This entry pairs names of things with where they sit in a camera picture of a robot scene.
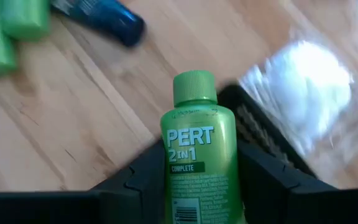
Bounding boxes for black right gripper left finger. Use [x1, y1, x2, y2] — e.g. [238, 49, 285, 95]
[90, 139, 168, 224]

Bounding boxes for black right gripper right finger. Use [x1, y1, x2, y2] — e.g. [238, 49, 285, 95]
[237, 142, 338, 224]

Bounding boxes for clear bag of cotton balls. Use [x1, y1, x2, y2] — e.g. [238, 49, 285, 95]
[239, 39, 358, 187]

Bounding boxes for dark blue toiletry tube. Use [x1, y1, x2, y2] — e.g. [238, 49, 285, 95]
[50, 0, 147, 48]

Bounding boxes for black slotted plastic basket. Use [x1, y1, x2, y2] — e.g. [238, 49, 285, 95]
[218, 83, 318, 178]

